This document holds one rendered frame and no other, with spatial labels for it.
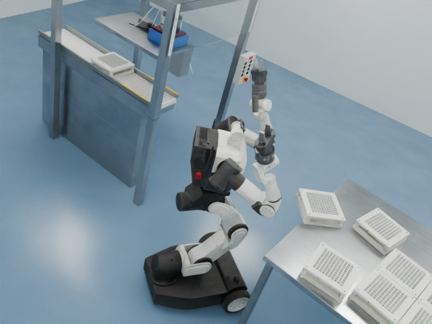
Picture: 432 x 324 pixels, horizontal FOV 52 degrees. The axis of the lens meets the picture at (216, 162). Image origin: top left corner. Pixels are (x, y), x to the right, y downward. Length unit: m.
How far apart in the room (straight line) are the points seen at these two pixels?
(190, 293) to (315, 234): 0.93
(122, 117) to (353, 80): 3.84
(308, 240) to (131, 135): 1.70
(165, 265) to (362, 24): 4.46
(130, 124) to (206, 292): 1.42
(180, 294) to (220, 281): 0.31
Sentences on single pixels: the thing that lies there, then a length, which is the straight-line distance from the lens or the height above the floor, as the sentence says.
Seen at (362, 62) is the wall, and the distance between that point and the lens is 6.50.
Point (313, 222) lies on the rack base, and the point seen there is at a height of 0.90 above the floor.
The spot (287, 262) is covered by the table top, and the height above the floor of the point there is 0.88.
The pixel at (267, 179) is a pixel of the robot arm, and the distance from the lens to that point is 2.20.
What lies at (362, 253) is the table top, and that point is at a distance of 2.76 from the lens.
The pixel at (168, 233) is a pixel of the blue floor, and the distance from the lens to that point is 3.59.
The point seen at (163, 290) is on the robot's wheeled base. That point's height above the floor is 0.17.
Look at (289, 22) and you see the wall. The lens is 6.69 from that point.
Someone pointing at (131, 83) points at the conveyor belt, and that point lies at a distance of 3.55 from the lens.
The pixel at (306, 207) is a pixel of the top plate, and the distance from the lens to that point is 2.73.
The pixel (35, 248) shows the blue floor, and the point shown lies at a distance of 3.42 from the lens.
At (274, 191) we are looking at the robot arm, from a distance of 2.22.
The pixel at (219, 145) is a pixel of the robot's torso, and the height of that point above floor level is 1.27.
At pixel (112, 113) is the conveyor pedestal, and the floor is 0.59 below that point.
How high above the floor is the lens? 2.60
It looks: 36 degrees down
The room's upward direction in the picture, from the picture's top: 17 degrees clockwise
